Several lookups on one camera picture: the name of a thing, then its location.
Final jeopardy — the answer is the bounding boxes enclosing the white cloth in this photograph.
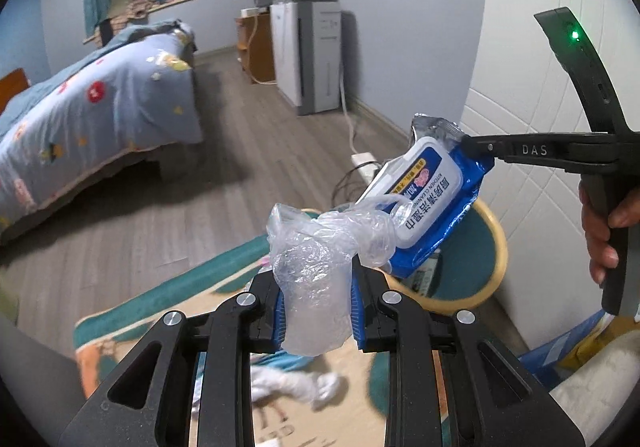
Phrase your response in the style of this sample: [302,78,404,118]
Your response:
[547,329,640,435]

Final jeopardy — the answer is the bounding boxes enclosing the blue wet wipes packet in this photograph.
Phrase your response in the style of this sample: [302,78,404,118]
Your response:
[352,113,496,279]

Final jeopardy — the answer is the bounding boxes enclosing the bed with floral blanket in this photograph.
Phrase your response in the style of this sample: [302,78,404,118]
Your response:
[0,18,204,229]

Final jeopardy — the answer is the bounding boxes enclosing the white air purifier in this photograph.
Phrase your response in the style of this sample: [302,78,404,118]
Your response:
[270,0,344,117]

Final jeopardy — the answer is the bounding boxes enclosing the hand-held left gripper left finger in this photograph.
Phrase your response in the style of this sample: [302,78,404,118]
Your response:
[57,272,287,447]

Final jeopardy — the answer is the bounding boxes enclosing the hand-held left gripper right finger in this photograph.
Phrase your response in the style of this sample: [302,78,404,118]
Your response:
[351,259,586,447]

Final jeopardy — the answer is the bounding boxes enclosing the white power strip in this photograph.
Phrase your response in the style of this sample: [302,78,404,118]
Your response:
[351,152,387,179]

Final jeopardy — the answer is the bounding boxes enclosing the person's right hand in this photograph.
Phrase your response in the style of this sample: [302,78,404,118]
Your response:
[580,183,640,285]

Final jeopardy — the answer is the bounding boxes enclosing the teal bin with yellow rim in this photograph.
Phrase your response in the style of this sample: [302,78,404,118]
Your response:
[387,200,509,314]

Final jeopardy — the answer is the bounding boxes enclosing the black cables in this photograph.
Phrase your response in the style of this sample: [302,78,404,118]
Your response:
[331,166,377,209]

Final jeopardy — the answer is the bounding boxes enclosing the wooden desk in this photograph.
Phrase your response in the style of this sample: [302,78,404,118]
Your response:
[235,7,277,85]

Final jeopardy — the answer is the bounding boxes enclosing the white crumpled tissue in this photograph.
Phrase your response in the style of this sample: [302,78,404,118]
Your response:
[249,366,349,411]

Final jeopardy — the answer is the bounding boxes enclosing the white appliance cable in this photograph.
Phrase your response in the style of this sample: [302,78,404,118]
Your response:
[339,70,362,155]

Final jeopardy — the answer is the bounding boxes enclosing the clear plastic bag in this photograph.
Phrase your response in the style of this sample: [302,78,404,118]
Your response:
[266,194,408,357]

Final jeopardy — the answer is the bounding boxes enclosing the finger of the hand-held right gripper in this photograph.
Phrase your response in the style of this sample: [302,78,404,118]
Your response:
[459,131,601,174]

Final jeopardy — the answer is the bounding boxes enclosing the wooden headboard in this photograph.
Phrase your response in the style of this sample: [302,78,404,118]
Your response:
[0,68,32,114]

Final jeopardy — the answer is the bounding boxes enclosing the teal and beige rug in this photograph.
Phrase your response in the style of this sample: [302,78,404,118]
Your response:
[74,232,451,447]

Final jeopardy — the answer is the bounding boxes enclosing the blue plastic bag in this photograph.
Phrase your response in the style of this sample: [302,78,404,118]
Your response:
[517,314,608,390]

